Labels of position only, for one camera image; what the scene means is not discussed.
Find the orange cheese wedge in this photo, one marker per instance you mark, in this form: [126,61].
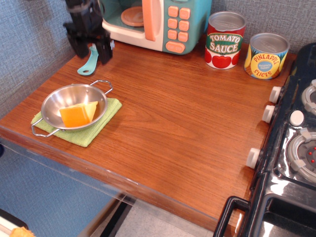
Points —
[79,114]

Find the white stove knob top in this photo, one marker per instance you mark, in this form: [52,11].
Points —
[274,94]

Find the orange microwave turntable plate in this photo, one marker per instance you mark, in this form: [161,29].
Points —
[133,16]

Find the orange object bottom left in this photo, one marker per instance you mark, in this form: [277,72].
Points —
[21,232]

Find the white stove knob bottom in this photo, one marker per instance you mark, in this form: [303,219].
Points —
[252,158]

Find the teal brush with white bristles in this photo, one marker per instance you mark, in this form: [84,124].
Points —
[89,67]

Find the white stove knob middle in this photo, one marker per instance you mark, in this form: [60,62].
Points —
[268,113]

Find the grey stove burner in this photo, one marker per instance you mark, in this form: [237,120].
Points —
[309,105]
[301,153]

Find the black toy stove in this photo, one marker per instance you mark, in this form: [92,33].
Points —
[283,203]

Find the white round stove button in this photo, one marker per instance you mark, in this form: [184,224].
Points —
[296,118]

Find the pineapple slices can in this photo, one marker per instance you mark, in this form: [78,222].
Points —
[266,55]

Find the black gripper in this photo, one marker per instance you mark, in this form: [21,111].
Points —
[86,27]

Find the steel bowl with handles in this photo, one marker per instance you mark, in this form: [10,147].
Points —
[70,95]

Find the grey stove burner upper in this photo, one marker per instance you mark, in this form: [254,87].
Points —
[309,105]

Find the teal toy microwave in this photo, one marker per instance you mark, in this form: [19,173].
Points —
[171,26]

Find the grey stove burner lower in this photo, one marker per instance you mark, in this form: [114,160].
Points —
[301,153]

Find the black oven door handle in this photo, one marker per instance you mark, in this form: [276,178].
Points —
[232,203]

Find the green cloth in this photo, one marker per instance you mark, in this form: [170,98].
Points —
[81,137]

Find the tomato sauce can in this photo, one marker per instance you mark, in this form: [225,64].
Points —
[224,39]

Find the white stove knob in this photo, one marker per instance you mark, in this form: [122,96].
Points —
[268,113]
[274,94]
[252,158]

